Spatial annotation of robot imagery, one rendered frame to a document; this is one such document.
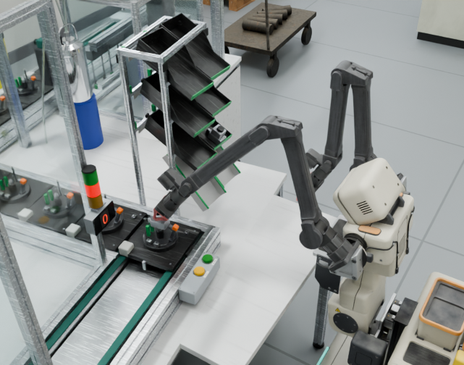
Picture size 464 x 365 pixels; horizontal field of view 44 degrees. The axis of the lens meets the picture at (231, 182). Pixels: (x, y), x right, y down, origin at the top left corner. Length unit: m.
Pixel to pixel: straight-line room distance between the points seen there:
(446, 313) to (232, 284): 0.79
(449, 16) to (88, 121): 4.28
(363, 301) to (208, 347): 0.60
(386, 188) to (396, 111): 3.16
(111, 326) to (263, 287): 0.59
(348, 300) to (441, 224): 1.86
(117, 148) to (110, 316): 1.16
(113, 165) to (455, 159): 2.71
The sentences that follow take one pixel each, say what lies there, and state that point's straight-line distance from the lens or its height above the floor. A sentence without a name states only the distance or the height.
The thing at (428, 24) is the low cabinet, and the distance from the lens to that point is 6.42.
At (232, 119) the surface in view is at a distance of 3.98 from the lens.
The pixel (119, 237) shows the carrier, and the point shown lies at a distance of 2.33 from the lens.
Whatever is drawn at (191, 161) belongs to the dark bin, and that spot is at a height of 1.21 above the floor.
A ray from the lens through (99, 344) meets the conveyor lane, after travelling 2.06.
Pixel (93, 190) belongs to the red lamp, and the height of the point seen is 1.34.
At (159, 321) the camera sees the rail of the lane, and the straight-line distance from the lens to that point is 2.07.
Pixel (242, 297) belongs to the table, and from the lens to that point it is 2.21.
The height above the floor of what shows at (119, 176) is 0.86.
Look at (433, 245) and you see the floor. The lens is 3.82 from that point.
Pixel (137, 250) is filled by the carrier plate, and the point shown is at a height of 0.97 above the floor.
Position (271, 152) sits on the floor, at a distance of 4.45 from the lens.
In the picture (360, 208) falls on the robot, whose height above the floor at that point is 1.30.
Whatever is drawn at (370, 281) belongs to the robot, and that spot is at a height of 0.95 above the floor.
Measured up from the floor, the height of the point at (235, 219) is 0.86.
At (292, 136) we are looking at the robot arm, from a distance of 1.75.
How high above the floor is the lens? 2.53
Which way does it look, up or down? 38 degrees down
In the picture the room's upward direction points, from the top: 1 degrees counter-clockwise
